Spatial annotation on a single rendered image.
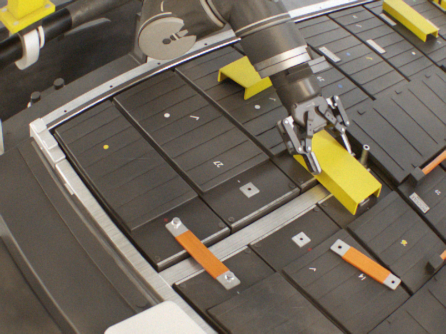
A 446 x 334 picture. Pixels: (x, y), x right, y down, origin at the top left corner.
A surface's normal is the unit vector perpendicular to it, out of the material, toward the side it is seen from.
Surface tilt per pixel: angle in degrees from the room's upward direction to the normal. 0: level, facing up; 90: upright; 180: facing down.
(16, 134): 0
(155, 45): 90
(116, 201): 0
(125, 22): 90
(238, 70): 0
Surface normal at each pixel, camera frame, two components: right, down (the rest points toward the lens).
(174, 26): 0.11, 0.65
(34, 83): 0.47, 0.67
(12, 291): 0.09, -0.69
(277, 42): 0.00, 0.09
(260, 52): -0.57, 0.33
